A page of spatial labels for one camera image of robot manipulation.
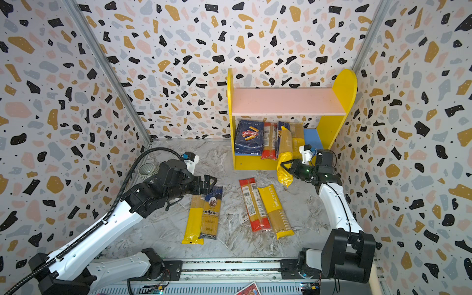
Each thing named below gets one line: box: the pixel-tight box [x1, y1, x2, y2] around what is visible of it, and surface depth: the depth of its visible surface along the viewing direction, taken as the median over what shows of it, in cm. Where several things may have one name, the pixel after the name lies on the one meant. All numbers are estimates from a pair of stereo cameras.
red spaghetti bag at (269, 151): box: [260, 121, 279, 161], surface depth 99 cm
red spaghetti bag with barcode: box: [238, 177, 272, 233], surface depth 92 cm
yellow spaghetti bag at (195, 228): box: [181, 194, 206, 246], surface depth 86 cm
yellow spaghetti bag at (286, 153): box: [276, 125, 294, 188], surface depth 83 cm
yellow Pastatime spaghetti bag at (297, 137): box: [289, 122, 306, 160], surface depth 103 cm
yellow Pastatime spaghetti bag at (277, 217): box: [257, 183, 295, 240], surface depth 90 cm
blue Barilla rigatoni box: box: [234, 119, 265, 156], surface depth 97 cm
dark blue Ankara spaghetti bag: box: [198, 185, 224, 241], surface depth 88 cm
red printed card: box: [234, 280, 262, 295], surface depth 70 cm
